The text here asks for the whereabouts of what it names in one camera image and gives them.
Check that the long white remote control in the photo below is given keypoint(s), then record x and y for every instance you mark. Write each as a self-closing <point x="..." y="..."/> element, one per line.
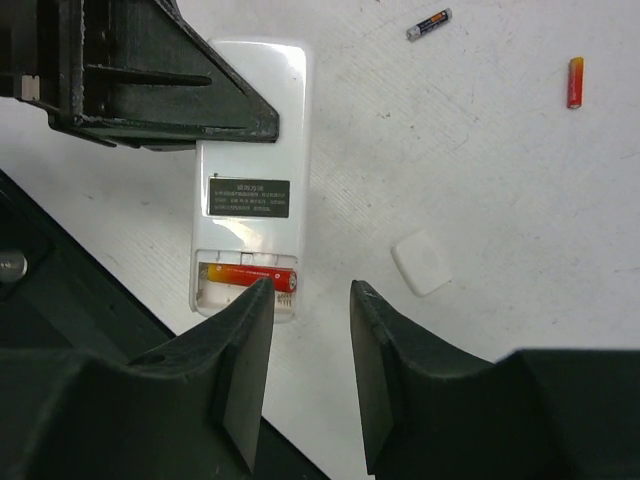
<point x="251" y="199"/>

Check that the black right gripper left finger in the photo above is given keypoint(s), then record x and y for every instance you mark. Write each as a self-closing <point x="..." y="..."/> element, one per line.
<point x="188" y="409"/>

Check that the white battery cover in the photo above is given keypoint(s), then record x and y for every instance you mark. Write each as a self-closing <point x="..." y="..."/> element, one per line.
<point x="421" y="262"/>

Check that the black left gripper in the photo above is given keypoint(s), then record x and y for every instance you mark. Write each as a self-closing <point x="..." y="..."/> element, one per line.
<point x="131" y="73"/>

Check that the red orange battery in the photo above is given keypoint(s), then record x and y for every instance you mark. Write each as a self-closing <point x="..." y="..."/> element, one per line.
<point x="284" y="280"/>
<point x="575" y="83"/>

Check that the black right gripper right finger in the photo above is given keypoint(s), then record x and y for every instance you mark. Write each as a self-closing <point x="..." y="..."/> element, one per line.
<point x="430" y="410"/>

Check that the black battery near left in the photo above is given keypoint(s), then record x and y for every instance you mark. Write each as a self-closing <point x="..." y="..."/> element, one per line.
<point x="425" y="26"/>

